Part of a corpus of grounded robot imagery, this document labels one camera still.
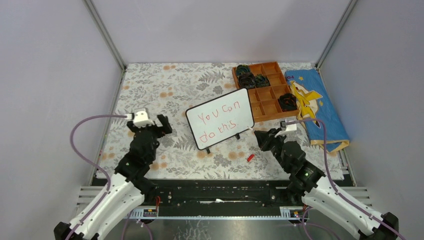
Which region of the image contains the right aluminium frame post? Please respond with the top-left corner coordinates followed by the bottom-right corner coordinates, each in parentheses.
top-left (315, 0), bottom-right (358, 69)

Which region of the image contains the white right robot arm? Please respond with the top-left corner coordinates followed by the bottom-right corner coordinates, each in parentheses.
top-left (253, 128), bottom-right (399, 240)

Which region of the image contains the orange wooden compartment tray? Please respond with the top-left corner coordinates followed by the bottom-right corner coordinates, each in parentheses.
top-left (232, 61), bottom-right (300, 123)

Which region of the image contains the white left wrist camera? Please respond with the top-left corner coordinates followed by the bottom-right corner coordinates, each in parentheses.
top-left (125, 107), bottom-right (155, 128)

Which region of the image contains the black coiled band middle right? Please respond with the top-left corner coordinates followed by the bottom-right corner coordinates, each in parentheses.
top-left (254, 74), bottom-right (270, 88)

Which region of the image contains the aluminium frame post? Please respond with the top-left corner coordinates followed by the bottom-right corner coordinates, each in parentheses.
top-left (315, 0), bottom-right (358, 69)
top-left (82, 0), bottom-right (126, 72)

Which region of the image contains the left electronics board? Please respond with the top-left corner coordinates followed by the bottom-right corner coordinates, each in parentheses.
top-left (142, 207), bottom-right (159, 218)

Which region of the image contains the black coiled band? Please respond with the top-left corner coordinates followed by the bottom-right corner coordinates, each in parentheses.
top-left (237, 72), bottom-right (256, 89)
top-left (254, 74), bottom-right (270, 88)
top-left (235, 64), bottom-right (251, 78)
top-left (277, 93), bottom-right (297, 112)

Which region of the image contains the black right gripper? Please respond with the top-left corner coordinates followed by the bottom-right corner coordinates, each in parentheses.
top-left (253, 128), bottom-right (291, 173)

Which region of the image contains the left aluminium frame post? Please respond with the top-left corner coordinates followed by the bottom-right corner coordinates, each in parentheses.
top-left (82, 0), bottom-right (126, 72)

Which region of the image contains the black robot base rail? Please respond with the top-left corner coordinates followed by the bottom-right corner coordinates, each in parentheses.
top-left (141, 179), bottom-right (305, 218)

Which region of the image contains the black coiled band front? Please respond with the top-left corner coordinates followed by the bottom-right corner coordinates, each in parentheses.
top-left (277, 93), bottom-right (297, 112)

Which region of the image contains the black coiled band back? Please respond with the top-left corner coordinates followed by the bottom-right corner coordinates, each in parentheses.
top-left (235, 64), bottom-right (251, 78)

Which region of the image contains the black framed whiteboard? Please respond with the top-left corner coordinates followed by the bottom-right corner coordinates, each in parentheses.
top-left (185, 88), bottom-right (255, 152)

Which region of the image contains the floral table cloth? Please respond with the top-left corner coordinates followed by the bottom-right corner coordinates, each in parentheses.
top-left (96, 62), bottom-right (345, 181)

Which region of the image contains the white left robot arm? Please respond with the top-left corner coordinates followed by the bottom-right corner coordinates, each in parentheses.
top-left (53, 111), bottom-right (173, 240)

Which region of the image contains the black coiled band middle left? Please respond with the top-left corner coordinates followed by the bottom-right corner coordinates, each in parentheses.
top-left (237, 72), bottom-right (256, 89)

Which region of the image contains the electronics board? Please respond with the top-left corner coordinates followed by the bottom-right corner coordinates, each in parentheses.
top-left (290, 209), bottom-right (306, 219)
top-left (142, 207), bottom-right (159, 218)

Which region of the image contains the red marker cap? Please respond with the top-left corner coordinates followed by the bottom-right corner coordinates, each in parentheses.
top-left (247, 154), bottom-right (255, 162)

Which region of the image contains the right electronics board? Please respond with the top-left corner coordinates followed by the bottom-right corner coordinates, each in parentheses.
top-left (290, 209), bottom-right (306, 219)

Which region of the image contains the blue cartoon cloth bag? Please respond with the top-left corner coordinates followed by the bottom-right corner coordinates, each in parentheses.
top-left (284, 69), bottom-right (350, 153)

